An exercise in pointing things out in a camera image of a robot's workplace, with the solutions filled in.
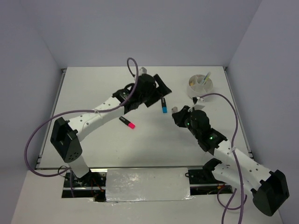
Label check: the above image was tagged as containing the blue black highlighter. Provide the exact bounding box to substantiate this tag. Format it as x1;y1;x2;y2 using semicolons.
161;98;168;113

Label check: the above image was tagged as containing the pink black highlighter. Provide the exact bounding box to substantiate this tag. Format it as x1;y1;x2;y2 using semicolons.
119;116;135;129

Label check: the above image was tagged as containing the blue clear pen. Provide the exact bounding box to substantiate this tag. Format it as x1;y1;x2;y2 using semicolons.
202;72;211;84

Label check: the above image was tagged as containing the white boxed eraser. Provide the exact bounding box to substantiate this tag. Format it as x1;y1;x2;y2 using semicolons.
171;106;178;112

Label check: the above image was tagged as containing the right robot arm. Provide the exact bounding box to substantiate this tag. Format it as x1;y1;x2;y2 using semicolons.
171;106;289;216

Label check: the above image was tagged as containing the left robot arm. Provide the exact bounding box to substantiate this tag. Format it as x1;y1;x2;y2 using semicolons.
50;74;172;186

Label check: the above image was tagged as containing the white round divided organizer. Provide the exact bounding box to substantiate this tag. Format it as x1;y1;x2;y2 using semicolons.
186;75;214;98

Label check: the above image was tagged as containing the silver foil sheet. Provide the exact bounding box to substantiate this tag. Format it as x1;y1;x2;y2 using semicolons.
106;168;192;202

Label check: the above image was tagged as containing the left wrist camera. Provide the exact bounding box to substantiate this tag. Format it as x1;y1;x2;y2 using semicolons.
139;67;147;74

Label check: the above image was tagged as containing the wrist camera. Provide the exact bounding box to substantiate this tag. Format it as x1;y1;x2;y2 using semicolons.
189;96;205;112
139;67;147;74

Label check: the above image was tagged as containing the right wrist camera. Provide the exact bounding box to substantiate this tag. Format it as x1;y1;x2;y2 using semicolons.
189;96;205;112

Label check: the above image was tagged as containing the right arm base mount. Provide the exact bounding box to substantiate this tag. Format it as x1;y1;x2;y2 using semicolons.
185;166;233;196

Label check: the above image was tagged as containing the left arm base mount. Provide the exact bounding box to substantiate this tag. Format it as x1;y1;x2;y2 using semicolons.
61;172;107;202

